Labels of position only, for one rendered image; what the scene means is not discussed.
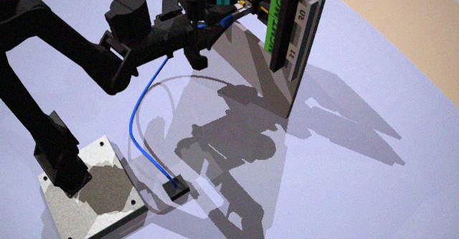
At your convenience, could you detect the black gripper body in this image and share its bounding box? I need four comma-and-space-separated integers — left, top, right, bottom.
151, 0, 208, 71

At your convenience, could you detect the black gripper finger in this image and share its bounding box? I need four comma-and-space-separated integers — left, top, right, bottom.
203, 3, 237, 27
199, 23, 231, 51

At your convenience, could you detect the blue cable with plug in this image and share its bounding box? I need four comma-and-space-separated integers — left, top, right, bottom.
129, 0, 252, 187

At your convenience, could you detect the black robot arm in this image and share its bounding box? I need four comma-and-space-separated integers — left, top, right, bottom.
0, 0, 161, 198

